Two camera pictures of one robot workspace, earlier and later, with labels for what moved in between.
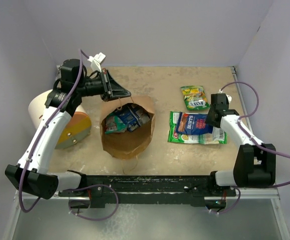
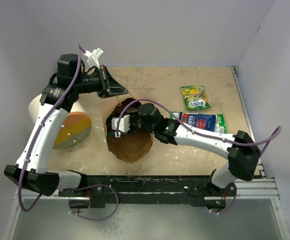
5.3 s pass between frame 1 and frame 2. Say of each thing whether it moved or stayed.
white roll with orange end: stayed
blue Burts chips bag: stayed
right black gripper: moved
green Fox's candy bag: stayed
